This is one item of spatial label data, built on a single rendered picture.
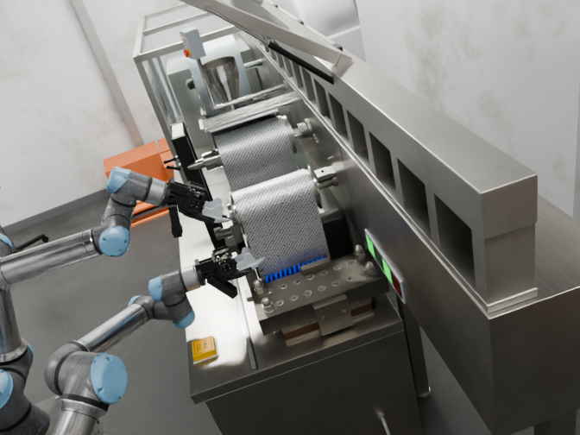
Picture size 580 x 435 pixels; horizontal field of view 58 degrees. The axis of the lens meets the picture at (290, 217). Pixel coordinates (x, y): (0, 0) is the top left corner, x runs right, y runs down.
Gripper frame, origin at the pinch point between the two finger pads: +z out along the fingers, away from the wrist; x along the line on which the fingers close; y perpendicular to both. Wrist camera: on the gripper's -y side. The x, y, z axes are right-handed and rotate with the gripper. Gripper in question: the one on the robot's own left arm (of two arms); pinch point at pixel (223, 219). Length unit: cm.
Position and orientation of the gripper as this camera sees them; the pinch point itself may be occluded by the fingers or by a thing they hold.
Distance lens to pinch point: 161.1
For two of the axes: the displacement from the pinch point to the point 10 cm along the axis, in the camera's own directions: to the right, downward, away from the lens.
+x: -2.2, -4.8, 8.5
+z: 8.8, 2.8, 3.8
